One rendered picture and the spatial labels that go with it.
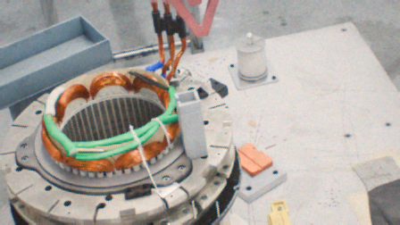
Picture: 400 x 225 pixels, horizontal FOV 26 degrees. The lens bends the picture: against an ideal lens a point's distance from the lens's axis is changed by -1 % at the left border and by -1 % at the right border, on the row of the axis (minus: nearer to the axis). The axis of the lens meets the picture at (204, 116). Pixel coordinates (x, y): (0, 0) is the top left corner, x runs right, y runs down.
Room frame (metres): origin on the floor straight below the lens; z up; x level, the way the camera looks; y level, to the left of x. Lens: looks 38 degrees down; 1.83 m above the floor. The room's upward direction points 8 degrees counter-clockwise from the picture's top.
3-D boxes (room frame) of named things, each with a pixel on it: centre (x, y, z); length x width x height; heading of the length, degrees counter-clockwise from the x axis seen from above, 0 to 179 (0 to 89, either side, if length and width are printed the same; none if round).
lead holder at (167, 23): (1.01, 0.03, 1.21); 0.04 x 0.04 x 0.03; 7
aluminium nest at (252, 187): (1.15, -0.06, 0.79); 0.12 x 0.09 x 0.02; 32
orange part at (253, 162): (1.17, -0.07, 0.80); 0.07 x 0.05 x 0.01; 32
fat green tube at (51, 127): (0.89, 0.19, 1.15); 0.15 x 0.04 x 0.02; 7
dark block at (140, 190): (0.80, 0.10, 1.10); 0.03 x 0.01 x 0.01; 97
